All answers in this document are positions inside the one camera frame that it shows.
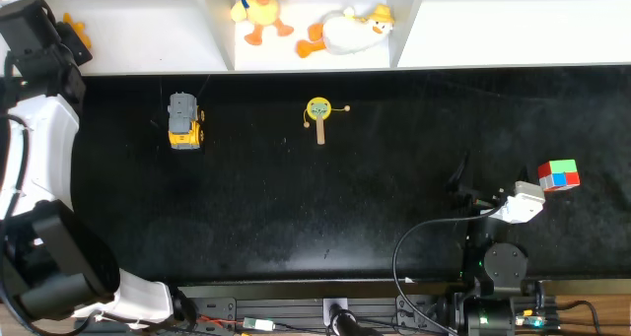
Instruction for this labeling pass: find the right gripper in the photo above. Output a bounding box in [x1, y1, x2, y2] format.
[447, 150, 531, 214]

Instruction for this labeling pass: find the many-coloured puzzle cube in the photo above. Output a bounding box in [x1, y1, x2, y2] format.
[536, 159, 582, 193]

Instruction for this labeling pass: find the yellow wooden rattle drum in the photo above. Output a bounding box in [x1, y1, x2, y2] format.
[302, 96, 352, 146]

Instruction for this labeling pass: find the grey and yellow toy truck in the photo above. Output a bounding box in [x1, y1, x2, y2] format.
[167, 92, 206, 152]

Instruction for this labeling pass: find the yellow rubber duck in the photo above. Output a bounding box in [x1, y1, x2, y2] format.
[62, 12, 94, 50]

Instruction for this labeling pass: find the white plush duck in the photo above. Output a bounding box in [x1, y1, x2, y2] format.
[295, 3, 396, 59]

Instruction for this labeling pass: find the yellow plush duck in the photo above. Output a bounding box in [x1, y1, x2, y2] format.
[229, 0, 296, 47]

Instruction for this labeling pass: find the white shelf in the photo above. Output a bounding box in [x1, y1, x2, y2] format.
[0, 0, 631, 77]

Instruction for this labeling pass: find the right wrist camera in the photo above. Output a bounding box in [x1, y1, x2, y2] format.
[490, 179, 547, 225]

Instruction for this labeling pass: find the black cable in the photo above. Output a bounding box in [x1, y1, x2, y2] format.
[0, 112, 100, 336]
[391, 201, 510, 336]

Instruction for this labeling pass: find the mounting rail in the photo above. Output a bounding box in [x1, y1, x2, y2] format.
[175, 278, 631, 336]

